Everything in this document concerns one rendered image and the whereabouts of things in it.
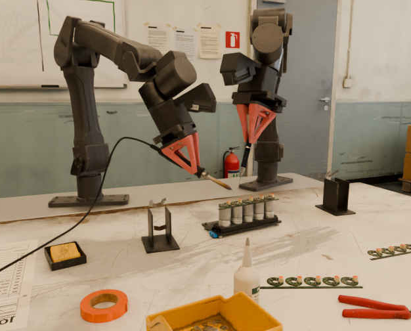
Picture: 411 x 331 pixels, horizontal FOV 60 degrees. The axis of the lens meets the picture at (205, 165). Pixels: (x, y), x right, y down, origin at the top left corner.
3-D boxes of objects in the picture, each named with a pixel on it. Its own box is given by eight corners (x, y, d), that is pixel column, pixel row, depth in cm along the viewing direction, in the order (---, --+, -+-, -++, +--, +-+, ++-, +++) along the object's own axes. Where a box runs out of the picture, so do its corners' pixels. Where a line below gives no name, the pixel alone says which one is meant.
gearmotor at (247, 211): (239, 223, 76) (239, 199, 75) (248, 221, 77) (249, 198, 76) (245, 226, 73) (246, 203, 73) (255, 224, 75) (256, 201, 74)
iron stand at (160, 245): (174, 256, 71) (167, 209, 74) (182, 246, 63) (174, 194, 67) (143, 260, 69) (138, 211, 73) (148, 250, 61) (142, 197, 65)
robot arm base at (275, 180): (295, 157, 118) (278, 155, 123) (255, 165, 105) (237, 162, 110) (294, 181, 119) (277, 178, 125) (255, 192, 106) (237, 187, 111)
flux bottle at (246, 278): (263, 315, 45) (266, 241, 44) (239, 320, 44) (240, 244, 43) (252, 301, 48) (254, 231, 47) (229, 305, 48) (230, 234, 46)
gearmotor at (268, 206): (260, 219, 78) (260, 196, 77) (268, 217, 79) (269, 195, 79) (267, 222, 76) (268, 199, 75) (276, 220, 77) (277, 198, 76)
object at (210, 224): (218, 240, 70) (218, 234, 70) (201, 228, 76) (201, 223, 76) (281, 225, 78) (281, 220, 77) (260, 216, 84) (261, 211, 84)
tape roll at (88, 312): (77, 326, 43) (77, 316, 43) (83, 299, 49) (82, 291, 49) (128, 319, 45) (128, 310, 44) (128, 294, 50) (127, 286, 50)
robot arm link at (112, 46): (171, 52, 75) (91, 17, 91) (137, 48, 69) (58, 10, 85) (157, 107, 80) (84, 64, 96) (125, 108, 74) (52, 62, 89)
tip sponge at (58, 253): (44, 254, 63) (43, 245, 63) (76, 247, 66) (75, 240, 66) (52, 271, 57) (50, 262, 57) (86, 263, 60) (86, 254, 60)
